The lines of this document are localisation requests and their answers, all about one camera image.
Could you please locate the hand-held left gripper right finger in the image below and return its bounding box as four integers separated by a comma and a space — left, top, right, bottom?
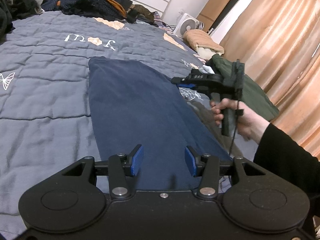
184, 146, 267, 200

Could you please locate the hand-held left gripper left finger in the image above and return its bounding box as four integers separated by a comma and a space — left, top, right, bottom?
61, 144, 145, 199

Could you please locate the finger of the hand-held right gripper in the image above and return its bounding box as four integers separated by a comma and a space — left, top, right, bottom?
171, 77, 193, 85
176, 83, 199, 90

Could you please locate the navy t-shirt with yellow print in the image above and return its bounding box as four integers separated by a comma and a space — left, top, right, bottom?
88, 56, 232, 191

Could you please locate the person's right forearm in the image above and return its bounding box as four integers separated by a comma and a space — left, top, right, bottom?
252, 123, 320, 232

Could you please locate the person's right hand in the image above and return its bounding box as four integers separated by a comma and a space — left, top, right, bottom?
209, 98, 271, 145

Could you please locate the dark green folded garment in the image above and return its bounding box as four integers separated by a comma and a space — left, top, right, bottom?
205, 54, 280, 122

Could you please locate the beige pillow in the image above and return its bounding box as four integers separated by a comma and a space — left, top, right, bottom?
183, 29, 225, 61

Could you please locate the white fan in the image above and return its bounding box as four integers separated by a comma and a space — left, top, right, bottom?
173, 13, 205, 37

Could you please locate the beige curtain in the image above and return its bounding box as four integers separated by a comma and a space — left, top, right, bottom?
220, 0, 320, 161

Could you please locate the olive garment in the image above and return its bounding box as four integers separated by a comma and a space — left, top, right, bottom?
126, 4, 160, 27

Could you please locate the tall cardboard box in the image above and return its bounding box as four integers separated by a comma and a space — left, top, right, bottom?
196, 0, 244, 32

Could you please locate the grey quilted fish-print blanket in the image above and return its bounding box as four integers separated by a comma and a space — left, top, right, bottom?
0, 10, 259, 217

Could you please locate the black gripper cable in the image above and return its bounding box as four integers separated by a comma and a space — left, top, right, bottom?
228, 99, 245, 156

